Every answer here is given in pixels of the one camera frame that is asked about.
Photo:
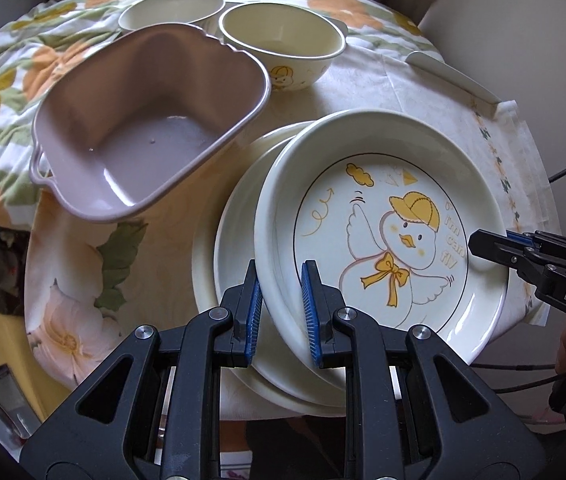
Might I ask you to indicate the white duck picture plate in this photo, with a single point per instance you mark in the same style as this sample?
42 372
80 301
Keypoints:
384 205

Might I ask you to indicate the large cream plate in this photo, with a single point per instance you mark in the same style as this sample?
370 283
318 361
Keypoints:
238 402

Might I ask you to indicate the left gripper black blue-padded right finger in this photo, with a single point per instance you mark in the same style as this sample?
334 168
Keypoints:
414 408

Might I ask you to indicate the cream patterned tablecloth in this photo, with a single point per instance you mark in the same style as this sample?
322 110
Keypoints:
88 285

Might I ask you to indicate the mauve plastic basin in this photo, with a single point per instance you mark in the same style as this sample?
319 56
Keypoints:
123 128

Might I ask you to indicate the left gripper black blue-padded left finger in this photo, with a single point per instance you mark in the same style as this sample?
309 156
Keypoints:
151 409

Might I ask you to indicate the white table rail right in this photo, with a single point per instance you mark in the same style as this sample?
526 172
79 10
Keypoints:
437 78

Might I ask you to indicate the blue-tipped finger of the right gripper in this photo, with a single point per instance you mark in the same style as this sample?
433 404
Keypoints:
522 239

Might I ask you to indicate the cream duck bowl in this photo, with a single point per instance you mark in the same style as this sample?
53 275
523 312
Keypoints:
296 45

